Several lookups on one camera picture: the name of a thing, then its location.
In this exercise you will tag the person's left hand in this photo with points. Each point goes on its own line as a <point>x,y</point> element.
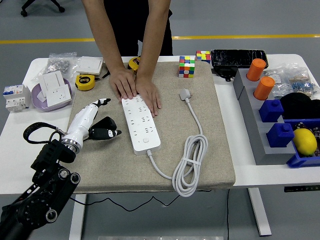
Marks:
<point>148,92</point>

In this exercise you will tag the person's right hand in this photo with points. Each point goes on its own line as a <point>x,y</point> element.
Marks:
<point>123,83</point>

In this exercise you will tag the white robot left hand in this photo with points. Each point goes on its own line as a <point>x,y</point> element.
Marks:
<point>80,122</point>

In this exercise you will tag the black plug adapter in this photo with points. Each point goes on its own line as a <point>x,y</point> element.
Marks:
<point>106,122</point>

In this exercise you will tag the white power strip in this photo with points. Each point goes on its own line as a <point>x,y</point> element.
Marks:
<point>142,130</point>

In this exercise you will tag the person's right forearm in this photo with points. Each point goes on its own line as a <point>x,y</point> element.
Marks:
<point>105,37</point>

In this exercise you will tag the person's left forearm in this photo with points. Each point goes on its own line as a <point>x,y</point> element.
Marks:
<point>152,45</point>

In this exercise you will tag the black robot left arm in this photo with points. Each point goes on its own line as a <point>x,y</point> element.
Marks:
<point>50,155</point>

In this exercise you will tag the yellow black tape measure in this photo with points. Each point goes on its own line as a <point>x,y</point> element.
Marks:
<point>133,62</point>
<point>85,82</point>

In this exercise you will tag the purple bowl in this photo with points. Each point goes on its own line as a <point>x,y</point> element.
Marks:
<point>40,104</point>

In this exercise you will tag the large colourful puzzle cube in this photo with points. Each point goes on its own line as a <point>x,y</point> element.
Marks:
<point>186,67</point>

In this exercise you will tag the small white card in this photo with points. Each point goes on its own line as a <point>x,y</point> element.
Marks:
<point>41,96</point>

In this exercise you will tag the beige fabric mat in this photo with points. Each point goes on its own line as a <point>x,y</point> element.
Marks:
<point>112,170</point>

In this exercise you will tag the person's torso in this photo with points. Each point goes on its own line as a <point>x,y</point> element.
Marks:
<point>135,25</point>

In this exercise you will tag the clear bag of screws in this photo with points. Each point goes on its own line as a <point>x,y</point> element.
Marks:
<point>58,65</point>

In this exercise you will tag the small colourful puzzle cube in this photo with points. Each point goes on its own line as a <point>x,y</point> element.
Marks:
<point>203,56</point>

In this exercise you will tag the white circuit breaker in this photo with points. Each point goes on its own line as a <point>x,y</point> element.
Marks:
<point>16,98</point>

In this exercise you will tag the black wrapped tray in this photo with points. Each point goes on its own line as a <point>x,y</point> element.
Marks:
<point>238,58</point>

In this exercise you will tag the grey block holder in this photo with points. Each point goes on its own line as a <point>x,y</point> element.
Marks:
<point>252,125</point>

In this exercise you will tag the orange cylinder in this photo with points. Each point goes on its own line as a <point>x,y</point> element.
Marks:
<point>263,88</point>
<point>255,70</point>

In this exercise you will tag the black office chair base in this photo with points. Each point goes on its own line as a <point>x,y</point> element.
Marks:
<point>42,5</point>

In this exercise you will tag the blue square block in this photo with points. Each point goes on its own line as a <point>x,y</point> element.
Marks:
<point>271,110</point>
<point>280,135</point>

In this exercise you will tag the clear bag of small parts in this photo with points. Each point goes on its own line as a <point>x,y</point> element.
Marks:
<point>277,85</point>

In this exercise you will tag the white table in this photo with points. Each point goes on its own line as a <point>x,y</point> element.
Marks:
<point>250,175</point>

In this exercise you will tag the black cloth bundle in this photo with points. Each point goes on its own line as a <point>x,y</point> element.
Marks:
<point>298,106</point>

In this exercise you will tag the clear bag of resistors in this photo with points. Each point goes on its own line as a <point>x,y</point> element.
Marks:
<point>303,85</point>

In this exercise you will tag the yellow lemon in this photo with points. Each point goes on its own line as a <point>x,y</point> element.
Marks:
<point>304,142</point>

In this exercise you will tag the blue plastic bin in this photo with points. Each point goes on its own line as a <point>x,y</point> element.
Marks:
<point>300,161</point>

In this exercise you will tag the black table control panel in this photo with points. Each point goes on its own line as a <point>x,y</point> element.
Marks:
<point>301,189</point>

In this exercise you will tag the white wall socket panel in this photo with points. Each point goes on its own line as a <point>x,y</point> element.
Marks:
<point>58,96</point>

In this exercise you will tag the white flat switch plate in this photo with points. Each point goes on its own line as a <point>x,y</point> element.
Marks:
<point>90,65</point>

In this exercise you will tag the white wall switch panel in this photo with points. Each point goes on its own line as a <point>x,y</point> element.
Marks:
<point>51,80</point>

